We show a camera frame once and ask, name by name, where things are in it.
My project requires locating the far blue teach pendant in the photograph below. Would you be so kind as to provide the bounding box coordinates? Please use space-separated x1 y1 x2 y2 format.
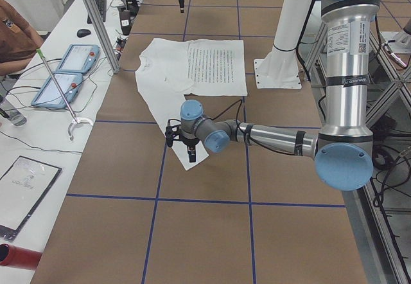
57 44 100 75

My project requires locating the person in brown shirt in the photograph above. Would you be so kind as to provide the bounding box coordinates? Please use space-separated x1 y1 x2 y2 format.
1 0 44 76

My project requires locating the red cylinder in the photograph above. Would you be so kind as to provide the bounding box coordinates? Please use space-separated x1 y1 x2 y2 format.
1 244 42 271

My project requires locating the black computer mouse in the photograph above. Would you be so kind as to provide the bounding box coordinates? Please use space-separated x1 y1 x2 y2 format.
76 28 91 38

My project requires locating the clear water bottle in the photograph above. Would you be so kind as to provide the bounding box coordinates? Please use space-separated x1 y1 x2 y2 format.
0 96 27 127

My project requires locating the reacher grabber stick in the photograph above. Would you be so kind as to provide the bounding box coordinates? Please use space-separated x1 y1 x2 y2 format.
36 48 94 141

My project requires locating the black keyboard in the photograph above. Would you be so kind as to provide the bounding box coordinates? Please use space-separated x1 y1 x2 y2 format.
86 0 107 24

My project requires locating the white long-sleeve printed shirt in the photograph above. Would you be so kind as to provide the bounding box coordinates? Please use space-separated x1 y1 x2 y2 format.
134 38 249 171

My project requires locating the black box with label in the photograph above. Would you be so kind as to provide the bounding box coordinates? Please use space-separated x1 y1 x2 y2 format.
118 6 132 35

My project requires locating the framed paper sheet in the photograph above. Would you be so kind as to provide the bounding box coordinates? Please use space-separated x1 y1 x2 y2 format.
1 155 62 242

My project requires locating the aluminium frame post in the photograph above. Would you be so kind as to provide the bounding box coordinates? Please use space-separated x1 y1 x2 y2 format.
83 0 120 74

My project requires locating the white camera mast base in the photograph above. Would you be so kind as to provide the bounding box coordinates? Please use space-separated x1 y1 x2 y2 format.
254 0 312 89

